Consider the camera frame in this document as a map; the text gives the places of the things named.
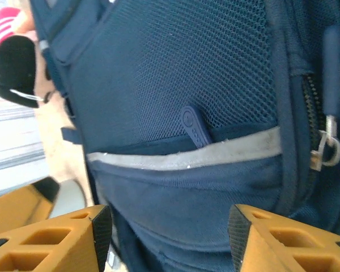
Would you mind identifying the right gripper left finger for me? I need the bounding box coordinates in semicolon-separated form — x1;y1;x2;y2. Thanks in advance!
0;204;113;272

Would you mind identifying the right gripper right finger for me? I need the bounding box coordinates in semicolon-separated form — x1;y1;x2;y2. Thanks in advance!
228;203;340;272

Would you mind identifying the navy blue student backpack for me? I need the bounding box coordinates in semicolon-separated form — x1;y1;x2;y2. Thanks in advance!
29;0;340;272

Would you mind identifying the small grey cup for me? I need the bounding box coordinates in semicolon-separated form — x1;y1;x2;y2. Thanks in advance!
50;179;88;219

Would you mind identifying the striped metal side panel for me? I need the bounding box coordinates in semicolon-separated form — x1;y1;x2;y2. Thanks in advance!
0;106;50;174

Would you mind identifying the plush doll with pink hat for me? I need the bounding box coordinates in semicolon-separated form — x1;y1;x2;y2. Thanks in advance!
0;7;59;110

